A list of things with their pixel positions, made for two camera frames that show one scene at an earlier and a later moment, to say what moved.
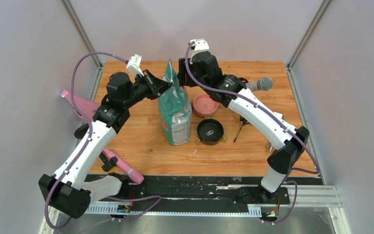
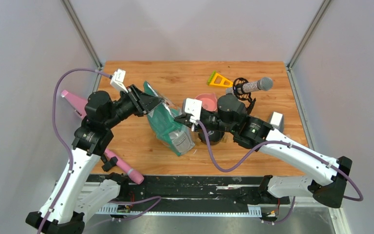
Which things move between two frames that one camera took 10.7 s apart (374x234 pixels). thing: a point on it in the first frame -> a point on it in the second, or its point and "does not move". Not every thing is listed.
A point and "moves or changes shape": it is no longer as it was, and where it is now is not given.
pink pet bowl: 203,106 does not move
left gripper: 159,86 -> 142,102
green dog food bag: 175,110 moves or changes shape
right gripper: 184,80 -> 183,120
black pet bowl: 210,131 does not move
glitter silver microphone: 264,84 does not move
